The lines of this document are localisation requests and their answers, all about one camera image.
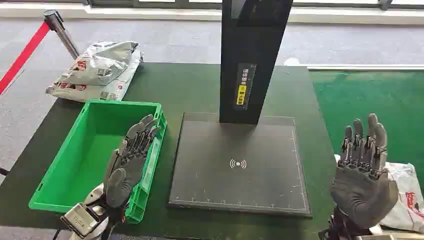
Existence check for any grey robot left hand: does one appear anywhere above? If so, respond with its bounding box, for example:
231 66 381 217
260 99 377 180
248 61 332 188
103 114 163 209

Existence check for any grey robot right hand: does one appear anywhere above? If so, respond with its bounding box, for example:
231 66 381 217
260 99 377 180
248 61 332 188
330 113 400 230

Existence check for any grey parcel bag red print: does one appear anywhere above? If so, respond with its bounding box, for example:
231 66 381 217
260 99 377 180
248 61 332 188
333 153 424 234

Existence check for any green plastic crate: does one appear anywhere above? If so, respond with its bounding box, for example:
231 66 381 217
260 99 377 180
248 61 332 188
28 99 168 224

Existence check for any flat grey parcel bag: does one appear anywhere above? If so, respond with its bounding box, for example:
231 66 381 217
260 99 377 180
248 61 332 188
45 49 144 103

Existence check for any green conveyor belt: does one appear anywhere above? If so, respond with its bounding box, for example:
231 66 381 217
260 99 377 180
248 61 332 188
309 70 424 196

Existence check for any crumpled grey parcel bag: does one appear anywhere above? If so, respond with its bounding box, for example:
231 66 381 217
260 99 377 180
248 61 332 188
56 40 140 88

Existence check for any black yellow warning label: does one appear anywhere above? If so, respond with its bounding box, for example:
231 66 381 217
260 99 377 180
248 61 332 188
234 62 258 111

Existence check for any red barrier belt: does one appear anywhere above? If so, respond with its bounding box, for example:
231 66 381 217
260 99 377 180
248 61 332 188
0 21 51 96

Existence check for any black scanner column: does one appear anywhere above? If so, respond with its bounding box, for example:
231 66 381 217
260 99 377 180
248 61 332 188
219 0 294 125

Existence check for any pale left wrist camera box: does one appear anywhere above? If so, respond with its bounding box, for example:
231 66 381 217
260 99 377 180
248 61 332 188
60 202 101 238

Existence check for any dark scanner base plate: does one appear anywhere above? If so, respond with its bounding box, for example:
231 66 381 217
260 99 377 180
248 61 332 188
168 111 313 218

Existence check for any white conveyor frame rail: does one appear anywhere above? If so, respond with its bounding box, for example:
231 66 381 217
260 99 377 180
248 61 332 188
284 57 424 72

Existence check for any metal stanchion post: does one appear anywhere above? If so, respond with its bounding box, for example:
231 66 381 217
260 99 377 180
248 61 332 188
43 9 80 61

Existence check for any dark window frame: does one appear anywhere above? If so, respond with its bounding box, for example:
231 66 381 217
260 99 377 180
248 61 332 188
0 0 424 11

